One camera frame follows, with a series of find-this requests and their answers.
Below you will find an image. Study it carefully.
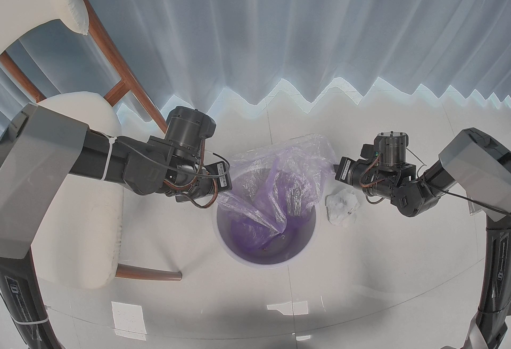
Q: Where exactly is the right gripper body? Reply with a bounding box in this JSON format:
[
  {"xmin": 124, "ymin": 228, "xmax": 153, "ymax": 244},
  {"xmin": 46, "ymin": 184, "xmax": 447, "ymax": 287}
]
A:
[{"xmin": 335, "ymin": 157, "xmax": 374, "ymax": 191}]

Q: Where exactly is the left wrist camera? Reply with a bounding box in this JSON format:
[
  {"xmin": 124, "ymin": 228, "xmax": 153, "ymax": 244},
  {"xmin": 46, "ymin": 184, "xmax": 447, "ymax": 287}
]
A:
[{"xmin": 197, "ymin": 112, "xmax": 219, "ymax": 141}]

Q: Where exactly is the white curtain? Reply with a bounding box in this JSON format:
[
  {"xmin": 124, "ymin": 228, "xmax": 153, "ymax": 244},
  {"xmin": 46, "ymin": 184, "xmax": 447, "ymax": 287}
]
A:
[{"xmin": 0, "ymin": 0, "xmax": 511, "ymax": 136}]

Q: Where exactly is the white trash bin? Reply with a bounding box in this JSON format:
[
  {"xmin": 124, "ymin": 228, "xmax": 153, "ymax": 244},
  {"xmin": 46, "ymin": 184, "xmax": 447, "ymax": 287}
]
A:
[{"xmin": 216, "ymin": 180, "xmax": 321, "ymax": 269}]

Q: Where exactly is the black cable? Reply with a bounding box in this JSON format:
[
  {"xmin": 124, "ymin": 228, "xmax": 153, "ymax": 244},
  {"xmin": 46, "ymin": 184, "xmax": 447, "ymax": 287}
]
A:
[
  {"xmin": 405, "ymin": 145, "xmax": 511, "ymax": 216},
  {"xmin": 116, "ymin": 139, "xmax": 230, "ymax": 180}
]

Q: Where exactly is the white plastic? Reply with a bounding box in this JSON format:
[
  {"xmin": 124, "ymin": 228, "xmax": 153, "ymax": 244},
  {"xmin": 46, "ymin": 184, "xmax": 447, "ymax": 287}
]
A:
[{"xmin": 325, "ymin": 186, "xmax": 359, "ymax": 225}]

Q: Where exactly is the white cushioned wooden chair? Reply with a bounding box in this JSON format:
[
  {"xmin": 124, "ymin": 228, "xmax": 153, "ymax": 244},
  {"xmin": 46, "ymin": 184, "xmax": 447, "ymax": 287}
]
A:
[{"xmin": 0, "ymin": 0, "xmax": 183, "ymax": 290}]

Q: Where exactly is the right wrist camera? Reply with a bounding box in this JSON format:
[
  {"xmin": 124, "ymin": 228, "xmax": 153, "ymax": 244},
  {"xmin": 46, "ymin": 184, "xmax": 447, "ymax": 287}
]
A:
[{"xmin": 359, "ymin": 143, "xmax": 379, "ymax": 164}]

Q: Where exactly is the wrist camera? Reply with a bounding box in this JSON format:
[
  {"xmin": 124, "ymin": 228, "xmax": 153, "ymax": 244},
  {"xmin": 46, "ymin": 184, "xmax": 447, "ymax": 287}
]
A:
[
  {"xmin": 197, "ymin": 112, "xmax": 219, "ymax": 141},
  {"xmin": 359, "ymin": 143, "xmax": 379, "ymax": 164}
]

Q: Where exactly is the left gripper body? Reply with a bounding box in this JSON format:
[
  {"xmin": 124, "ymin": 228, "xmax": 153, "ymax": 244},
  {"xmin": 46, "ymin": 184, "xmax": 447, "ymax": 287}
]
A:
[{"xmin": 176, "ymin": 158, "xmax": 234, "ymax": 206}]

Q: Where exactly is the purple plastic bag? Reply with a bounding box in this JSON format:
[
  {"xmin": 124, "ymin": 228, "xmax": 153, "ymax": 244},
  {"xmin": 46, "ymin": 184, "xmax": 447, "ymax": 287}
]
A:
[{"xmin": 217, "ymin": 133, "xmax": 337, "ymax": 258}]

